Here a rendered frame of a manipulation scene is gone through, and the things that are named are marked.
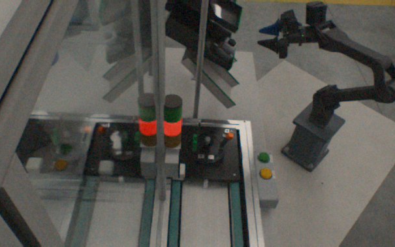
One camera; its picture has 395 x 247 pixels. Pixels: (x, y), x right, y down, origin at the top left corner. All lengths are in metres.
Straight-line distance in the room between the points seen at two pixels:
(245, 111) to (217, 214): 0.56
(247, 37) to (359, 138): 2.11
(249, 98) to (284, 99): 0.17
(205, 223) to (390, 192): 1.75
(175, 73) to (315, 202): 0.88
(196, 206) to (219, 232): 0.12
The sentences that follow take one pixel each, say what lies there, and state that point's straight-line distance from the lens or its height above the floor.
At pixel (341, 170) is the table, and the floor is 0.86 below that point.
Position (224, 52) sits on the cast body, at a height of 1.23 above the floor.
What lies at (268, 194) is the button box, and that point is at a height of 0.96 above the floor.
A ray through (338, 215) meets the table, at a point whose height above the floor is 0.86.
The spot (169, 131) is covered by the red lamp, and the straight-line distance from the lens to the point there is 0.93.
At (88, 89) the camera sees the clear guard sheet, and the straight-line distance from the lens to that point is 0.23.
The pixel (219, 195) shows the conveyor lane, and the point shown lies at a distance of 1.32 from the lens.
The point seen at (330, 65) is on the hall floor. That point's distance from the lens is 3.52.
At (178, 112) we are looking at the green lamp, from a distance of 0.89.
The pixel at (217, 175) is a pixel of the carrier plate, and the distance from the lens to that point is 1.29.
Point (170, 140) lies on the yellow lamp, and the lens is 0.96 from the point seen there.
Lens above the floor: 2.05
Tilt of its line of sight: 49 degrees down
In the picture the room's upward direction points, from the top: 5 degrees clockwise
